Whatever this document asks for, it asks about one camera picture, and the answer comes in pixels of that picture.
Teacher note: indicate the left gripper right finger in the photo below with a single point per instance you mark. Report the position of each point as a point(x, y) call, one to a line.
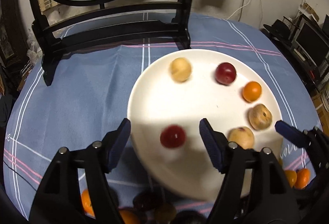
point(255, 188)

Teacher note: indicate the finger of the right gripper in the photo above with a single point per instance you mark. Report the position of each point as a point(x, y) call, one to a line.
point(290, 133)

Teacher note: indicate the large orange mandarin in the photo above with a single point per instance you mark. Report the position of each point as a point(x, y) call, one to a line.
point(86, 203)

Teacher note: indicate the large tan passion fruit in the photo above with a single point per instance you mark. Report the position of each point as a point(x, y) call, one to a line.
point(260, 117)

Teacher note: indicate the tan round fruit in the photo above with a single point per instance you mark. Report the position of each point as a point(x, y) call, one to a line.
point(243, 136)

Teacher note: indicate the small orange mandarin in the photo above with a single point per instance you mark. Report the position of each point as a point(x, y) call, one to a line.
point(129, 217)

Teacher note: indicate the orange kumquat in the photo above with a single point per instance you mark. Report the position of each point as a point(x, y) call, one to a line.
point(252, 91)

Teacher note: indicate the red plum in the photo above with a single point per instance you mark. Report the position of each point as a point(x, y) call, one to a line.
point(225, 73)

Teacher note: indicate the red cherry tomato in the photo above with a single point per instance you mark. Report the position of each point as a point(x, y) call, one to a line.
point(173, 136)

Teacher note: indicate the pale yellow round fruit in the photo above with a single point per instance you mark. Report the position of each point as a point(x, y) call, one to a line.
point(180, 69)

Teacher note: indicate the yellow-green orange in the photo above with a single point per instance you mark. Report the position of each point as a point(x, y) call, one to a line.
point(280, 162)

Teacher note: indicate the large dark mangosteen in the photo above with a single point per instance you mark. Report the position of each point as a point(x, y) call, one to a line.
point(153, 206)

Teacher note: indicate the computer monitor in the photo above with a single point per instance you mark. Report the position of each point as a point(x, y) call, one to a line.
point(312, 41)

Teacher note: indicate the blue striped tablecloth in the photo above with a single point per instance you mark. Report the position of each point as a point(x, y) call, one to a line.
point(90, 91)

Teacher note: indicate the black hat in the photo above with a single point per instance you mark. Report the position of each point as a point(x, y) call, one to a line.
point(278, 29)

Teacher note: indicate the round goldfish screen stand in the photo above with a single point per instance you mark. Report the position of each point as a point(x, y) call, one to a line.
point(54, 49)

